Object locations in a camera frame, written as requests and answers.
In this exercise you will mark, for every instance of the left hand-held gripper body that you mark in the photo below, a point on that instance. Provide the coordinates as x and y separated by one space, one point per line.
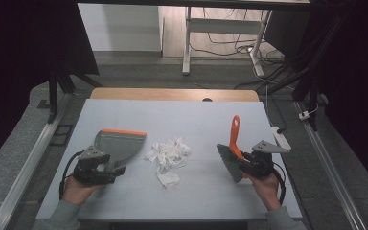
91 169

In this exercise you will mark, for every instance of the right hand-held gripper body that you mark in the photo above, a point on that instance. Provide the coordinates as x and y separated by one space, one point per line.
262 163

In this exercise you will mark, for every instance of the grey dustpan with orange lip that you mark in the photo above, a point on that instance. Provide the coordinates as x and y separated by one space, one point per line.
118 147

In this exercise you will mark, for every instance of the large white paper scrap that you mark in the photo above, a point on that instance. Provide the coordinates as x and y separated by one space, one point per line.
168 179

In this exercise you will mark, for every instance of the pile of white paper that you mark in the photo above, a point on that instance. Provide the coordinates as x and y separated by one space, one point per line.
169 152

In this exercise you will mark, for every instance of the person's left hand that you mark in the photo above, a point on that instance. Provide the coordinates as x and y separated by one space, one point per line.
76 191

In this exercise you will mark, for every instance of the person's right hand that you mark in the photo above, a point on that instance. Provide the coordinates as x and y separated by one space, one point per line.
266 190

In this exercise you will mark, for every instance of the white power strip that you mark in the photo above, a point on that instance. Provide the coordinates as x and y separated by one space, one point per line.
281 139

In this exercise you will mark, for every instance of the small white adapter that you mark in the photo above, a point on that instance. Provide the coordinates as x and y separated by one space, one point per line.
304 115

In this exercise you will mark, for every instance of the black metal stand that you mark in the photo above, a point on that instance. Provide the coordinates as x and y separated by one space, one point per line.
53 96
313 80

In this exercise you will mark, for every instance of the wooden table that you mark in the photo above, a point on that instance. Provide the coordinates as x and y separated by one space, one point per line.
172 95

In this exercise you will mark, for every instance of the black curtain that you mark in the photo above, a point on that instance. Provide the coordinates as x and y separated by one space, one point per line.
357 80
19 64

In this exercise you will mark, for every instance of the black floor bracket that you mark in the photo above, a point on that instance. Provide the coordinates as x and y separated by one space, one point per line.
62 134

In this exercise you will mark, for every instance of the aluminium floor rail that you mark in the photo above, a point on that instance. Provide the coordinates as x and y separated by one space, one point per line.
332 172
28 163

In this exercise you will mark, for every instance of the white desk frame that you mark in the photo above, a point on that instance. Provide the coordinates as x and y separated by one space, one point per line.
223 26

